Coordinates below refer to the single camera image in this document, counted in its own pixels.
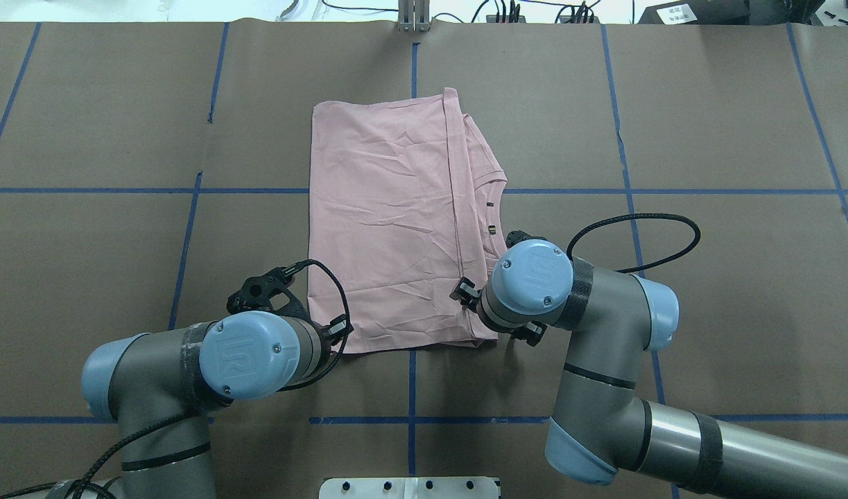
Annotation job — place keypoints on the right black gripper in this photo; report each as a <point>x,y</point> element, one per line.
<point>465,290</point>

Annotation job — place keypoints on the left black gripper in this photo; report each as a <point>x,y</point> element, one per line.
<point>336,328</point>

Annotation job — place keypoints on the pink Snoopy t-shirt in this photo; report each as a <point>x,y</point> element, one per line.
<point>404,201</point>

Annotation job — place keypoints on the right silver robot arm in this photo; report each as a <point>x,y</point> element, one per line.
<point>599,426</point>

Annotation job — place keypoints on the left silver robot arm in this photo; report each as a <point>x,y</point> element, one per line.
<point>160,389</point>

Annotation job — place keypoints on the black device top right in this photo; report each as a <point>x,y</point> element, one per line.
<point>744,13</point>

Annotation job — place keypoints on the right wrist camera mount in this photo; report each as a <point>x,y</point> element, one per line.
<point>517,236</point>

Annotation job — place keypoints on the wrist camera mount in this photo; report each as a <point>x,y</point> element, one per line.
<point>257,293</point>
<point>517,236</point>

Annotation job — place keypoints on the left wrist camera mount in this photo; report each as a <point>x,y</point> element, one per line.
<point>257,293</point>

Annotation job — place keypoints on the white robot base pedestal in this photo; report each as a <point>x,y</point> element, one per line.
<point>412,487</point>

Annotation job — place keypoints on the aluminium frame post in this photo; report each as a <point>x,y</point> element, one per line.
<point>414,16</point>

